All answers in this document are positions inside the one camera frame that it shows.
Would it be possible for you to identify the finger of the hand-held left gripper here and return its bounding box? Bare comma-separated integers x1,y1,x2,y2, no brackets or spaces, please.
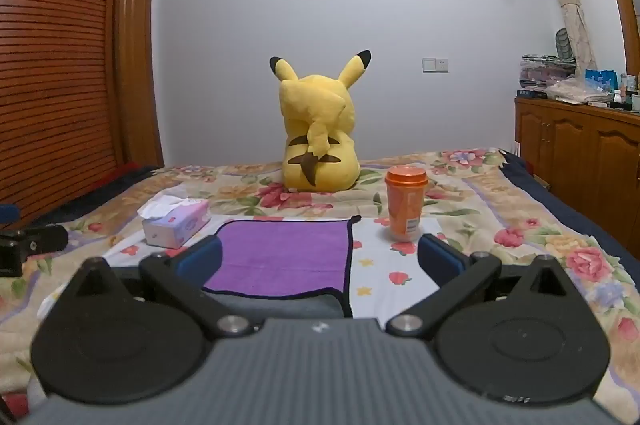
15,224,69,252

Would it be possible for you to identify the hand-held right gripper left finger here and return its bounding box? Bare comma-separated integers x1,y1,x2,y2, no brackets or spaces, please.
139,234,257,340

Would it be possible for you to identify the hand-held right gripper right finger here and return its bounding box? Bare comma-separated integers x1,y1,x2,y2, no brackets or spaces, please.
385,233,503,340

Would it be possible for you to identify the purple towel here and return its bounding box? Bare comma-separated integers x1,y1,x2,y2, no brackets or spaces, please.
202,215,362,318

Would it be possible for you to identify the pink tissue box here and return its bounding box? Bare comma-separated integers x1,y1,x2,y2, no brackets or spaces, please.
137,196,211,250

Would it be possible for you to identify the white strawberry print cloth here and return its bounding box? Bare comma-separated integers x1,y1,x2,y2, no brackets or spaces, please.
40,215,453,322

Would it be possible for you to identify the orange lidded cup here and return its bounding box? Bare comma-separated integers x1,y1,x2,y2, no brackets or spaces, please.
384,165,430,242

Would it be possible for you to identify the dark cloth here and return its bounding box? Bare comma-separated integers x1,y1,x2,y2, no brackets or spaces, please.
29,162,167,227

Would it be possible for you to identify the dark blue bedding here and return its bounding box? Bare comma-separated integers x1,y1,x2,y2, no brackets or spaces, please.
499,148,640,267

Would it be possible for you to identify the yellow plush toy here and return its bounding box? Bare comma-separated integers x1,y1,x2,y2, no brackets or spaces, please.
269,50,373,193

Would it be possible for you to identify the wooden cabinet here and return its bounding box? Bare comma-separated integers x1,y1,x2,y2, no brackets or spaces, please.
514,95,640,237

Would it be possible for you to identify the wooden louvred wardrobe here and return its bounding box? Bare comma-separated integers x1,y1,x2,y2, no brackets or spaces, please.
0,0,135,226

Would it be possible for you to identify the wooden door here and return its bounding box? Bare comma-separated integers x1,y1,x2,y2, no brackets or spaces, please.
116,0,166,169

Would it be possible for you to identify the stack of folded cloths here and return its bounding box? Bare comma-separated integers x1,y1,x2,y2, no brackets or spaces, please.
518,54,577,91

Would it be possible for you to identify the beige folded cloth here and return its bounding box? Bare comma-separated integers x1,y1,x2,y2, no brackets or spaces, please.
544,76,614,105

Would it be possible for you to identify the blue box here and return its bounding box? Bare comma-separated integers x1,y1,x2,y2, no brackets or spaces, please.
584,68,621,94

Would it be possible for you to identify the black mesh fan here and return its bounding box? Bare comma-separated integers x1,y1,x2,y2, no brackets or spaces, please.
553,28,577,59

